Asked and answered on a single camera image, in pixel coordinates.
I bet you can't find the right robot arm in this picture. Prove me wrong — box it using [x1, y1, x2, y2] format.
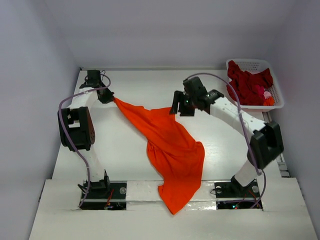
[169, 76, 284, 196]

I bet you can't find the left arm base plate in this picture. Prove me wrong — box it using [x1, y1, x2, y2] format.
[80, 181, 127, 211]

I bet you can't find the pink cloth in basket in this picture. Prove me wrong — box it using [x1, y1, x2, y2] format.
[255, 85, 272, 100]

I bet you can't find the small orange cloth in basket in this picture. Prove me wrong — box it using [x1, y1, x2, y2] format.
[263, 96, 275, 107]

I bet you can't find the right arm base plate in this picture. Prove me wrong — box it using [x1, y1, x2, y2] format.
[210, 180, 263, 210]

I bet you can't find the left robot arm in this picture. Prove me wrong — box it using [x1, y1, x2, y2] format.
[57, 70, 114, 198]

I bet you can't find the dark red t shirt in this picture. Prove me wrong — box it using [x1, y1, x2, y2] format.
[227, 60, 274, 106]

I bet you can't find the white plastic basket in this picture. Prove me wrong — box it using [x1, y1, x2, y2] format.
[226, 58, 285, 112]

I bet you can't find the orange t shirt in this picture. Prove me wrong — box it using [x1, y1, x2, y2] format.
[114, 98, 205, 215]

